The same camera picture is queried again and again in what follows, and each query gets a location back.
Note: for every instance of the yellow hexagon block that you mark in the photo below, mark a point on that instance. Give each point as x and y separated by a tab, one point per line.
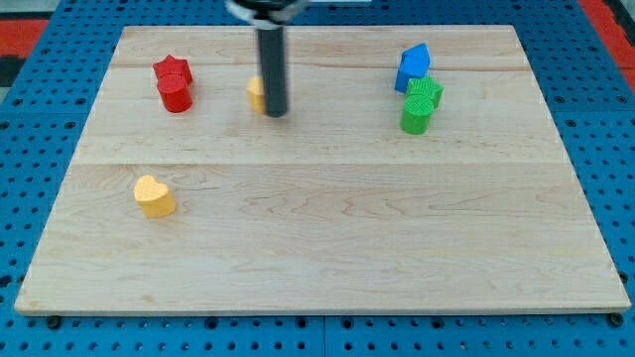
255	95

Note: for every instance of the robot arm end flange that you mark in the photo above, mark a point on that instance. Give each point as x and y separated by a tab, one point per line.
276	12

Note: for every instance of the green circle block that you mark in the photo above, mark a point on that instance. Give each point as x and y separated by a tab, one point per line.
416	114

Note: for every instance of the red circle block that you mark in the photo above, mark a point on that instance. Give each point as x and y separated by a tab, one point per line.
174	92

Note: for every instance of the light wooden board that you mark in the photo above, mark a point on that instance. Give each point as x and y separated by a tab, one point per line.
332	209

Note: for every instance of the green star block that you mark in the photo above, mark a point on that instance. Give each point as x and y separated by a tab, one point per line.
427	87

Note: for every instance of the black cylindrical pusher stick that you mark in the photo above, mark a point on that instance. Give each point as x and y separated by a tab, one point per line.
272	56

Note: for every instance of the blue pentagon block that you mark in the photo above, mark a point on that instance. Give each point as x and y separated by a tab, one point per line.
415	63

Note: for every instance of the yellow heart block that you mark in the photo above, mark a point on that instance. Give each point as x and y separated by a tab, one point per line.
154	198

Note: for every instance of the red star block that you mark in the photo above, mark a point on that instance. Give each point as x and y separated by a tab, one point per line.
173	65

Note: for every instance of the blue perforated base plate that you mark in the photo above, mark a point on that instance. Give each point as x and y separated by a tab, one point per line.
54	54

